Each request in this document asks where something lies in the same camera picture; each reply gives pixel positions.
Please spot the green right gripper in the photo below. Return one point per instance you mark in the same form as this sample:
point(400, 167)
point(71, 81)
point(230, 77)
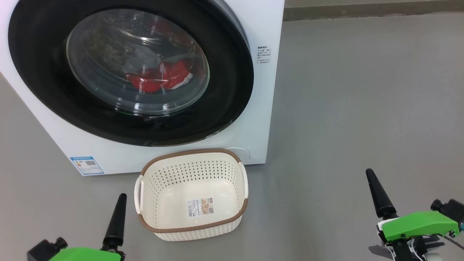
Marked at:
point(420, 224)

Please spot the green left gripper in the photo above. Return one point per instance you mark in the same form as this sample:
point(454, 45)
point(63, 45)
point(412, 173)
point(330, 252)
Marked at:
point(87, 255)

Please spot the red and white garment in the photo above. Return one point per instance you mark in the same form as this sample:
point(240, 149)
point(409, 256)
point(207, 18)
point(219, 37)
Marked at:
point(170, 74)

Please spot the black round glass washer door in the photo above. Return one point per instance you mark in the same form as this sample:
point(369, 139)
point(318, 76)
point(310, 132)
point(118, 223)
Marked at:
point(36, 72)

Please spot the cream basket with brown rim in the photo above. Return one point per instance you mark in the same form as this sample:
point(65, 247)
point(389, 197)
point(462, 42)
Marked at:
point(188, 188)

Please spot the white front-load washing machine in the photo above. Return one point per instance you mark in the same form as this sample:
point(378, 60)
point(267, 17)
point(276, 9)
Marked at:
point(253, 127)

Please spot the blue energy label sticker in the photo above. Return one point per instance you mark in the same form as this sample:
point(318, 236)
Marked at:
point(87, 166)

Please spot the paper product label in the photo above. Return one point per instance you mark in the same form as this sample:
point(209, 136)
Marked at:
point(200, 207)

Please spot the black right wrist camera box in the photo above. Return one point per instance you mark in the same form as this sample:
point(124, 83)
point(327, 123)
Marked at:
point(453, 208)

